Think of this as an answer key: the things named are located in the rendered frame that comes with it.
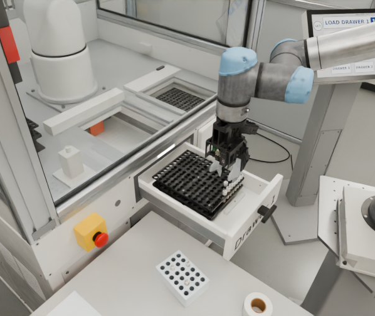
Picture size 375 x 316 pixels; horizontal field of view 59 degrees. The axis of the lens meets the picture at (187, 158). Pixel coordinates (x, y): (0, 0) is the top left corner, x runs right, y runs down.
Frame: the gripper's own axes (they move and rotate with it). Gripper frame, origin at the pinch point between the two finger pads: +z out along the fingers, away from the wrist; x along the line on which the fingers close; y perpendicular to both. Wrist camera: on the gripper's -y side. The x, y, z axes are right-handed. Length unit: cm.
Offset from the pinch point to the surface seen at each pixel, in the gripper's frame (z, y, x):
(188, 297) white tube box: 17.5, 27.6, 7.6
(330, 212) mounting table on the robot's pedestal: 21.8, -27.1, 25.2
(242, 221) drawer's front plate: 4.6, 8.6, 10.1
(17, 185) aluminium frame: -15, 44, -23
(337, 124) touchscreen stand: 33, -101, 6
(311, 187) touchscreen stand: 78, -100, 4
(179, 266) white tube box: 17.4, 22.4, 0.4
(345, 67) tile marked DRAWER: -3, -87, 4
